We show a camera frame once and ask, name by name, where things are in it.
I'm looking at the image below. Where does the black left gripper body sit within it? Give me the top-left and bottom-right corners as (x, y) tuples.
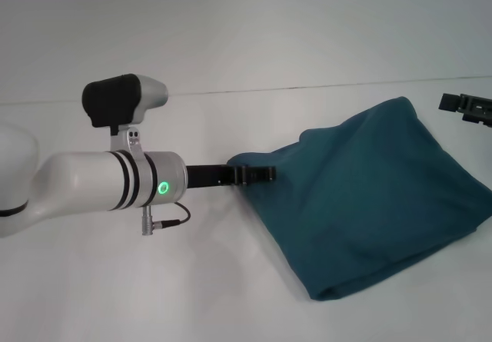
(185, 164), (235, 189)

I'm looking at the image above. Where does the teal t-shirt with pink print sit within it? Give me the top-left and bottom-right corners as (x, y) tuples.
(226, 95), (492, 303)

